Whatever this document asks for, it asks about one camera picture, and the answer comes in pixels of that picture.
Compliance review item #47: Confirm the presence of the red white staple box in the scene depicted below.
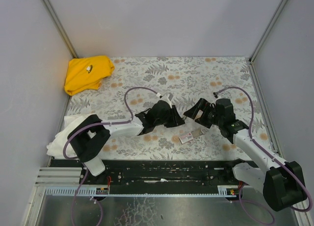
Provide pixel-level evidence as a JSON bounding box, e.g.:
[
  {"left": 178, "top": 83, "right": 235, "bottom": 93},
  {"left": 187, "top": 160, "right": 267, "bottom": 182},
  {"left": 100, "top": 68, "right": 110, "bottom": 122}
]
[{"left": 179, "top": 128, "right": 204, "bottom": 144}]

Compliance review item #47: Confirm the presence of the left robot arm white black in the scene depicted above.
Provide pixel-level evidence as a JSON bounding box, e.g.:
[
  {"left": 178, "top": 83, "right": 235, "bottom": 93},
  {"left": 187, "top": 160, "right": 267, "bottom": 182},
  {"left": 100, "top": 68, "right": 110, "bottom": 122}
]
[{"left": 65, "top": 100, "right": 185, "bottom": 176}]

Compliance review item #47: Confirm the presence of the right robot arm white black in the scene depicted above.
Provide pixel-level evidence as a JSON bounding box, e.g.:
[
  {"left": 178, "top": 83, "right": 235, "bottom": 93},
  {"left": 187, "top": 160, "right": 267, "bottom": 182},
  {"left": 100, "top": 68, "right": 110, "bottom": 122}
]
[{"left": 184, "top": 99, "right": 310, "bottom": 211}]

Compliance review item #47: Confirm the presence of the floral patterned table mat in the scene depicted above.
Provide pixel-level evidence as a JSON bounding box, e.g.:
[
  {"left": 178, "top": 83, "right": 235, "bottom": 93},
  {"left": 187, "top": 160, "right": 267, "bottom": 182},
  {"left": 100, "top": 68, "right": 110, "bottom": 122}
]
[{"left": 67, "top": 57, "right": 272, "bottom": 160}]

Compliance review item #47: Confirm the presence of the yellow folded cloth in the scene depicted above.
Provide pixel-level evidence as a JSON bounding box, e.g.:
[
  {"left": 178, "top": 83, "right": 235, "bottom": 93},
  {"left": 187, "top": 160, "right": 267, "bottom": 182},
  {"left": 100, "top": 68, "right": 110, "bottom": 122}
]
[{"left": 64, "top": 56, "right": 115, "bottom": 96}]

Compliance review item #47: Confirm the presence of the white crumpled cloth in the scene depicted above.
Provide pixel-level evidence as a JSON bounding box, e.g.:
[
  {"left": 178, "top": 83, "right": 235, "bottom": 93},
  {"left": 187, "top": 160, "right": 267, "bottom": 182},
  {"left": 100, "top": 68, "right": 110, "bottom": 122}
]
[{"left": 47, "top": 114, "right": 89, "bottom": 158}]

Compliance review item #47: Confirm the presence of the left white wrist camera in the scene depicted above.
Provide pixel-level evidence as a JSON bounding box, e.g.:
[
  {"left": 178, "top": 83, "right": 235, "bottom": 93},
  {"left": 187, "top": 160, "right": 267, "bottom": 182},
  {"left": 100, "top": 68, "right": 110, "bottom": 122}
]
[{"left": 156, "top": 93, "right": 173, "bottom": 108}]

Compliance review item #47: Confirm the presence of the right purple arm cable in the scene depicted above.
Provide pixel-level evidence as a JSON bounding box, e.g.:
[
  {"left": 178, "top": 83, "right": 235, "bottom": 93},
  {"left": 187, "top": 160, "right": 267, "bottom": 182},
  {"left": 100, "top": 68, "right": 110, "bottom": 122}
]
[{"left": 212, "top": 86, "right": 314, "bottom": 212}]

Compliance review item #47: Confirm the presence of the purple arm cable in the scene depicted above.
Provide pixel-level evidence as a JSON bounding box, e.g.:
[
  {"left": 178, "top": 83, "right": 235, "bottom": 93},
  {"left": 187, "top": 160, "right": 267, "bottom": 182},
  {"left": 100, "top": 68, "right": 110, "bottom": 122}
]
[
  {"left": 212, "top": 86, "right": 314, "bottom": 212},
  {"left": 63, "top": 87, "right": 161, "bottom": 159}
]

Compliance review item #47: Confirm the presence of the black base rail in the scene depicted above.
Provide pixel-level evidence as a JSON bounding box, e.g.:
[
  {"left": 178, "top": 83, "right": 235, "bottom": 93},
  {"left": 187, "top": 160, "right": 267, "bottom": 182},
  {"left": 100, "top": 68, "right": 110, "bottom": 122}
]
[{"left": 78, "top": 158, "right": 253, "bottom": 187}]

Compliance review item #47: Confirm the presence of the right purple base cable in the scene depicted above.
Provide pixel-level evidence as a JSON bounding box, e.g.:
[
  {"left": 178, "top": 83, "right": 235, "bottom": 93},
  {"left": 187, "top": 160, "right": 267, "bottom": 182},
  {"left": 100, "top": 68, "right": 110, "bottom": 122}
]
[{"left": 239, "top": 181, "right": 276, "bottom": 225}]

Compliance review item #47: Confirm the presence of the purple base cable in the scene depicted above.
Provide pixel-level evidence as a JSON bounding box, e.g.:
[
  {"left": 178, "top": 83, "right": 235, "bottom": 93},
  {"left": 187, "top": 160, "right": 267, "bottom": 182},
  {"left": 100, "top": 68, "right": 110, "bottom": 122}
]
[
  {"left": 70, "top": 167, "right": 104, "bottom": 226},
  {"left": 239, "top": 181, "right": 276, "bottom": 225}
]

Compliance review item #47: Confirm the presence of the white slotted cable duct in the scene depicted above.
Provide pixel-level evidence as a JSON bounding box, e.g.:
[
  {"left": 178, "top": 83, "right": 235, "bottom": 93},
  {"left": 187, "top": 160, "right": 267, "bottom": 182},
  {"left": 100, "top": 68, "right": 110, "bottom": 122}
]
[{"left": 45, "top": 187, "right": 237, "bottom": 199}]

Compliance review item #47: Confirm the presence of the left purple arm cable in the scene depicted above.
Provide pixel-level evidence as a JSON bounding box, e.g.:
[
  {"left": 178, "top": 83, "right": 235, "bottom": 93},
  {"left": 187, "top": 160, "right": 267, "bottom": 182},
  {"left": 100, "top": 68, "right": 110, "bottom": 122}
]
[{"left": 63, "top": 87, "right": 161, "bottom": 159}]

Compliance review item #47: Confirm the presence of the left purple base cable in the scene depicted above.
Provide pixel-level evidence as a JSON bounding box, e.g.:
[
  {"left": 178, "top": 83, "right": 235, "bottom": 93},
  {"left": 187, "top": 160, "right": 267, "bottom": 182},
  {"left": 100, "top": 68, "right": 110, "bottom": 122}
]
[{"left": 70, "top": 167, "right": 104, "bottom": 226}]

